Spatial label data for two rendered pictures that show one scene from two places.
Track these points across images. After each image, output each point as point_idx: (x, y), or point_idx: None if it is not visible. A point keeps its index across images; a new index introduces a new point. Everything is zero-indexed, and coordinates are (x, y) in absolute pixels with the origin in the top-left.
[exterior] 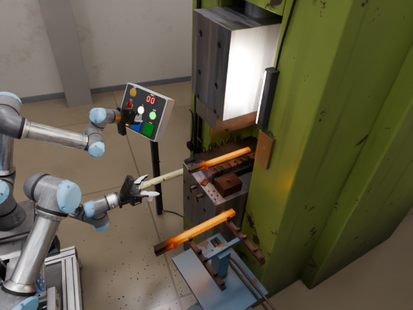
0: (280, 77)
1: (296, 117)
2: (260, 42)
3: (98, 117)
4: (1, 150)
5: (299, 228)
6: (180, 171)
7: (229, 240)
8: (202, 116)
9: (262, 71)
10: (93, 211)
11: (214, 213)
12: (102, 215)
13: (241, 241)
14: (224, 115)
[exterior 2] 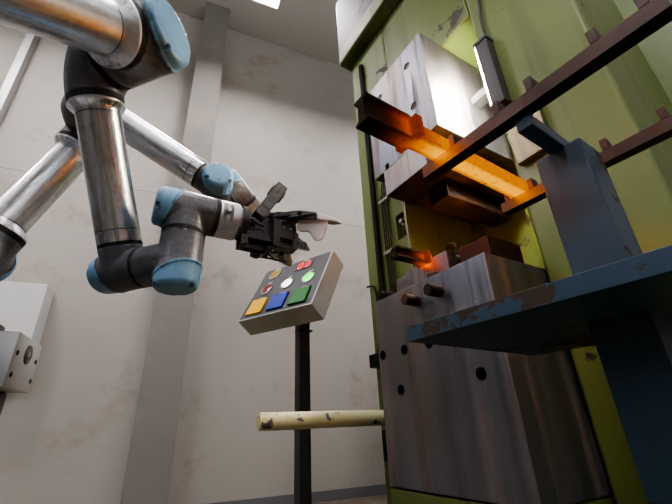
0: (497, 41)
1: (547, 30)
2: (454, 65)
3: (232, 171)
4: (35, 175)
5: None
6: (365, 410)
7: (580, 474)
8: (399, 181)
9: (469, 97)
10: (178, 192)
11: (489, 284)
12: (195, 220)
13: (606, 160)
14: (436, 116)
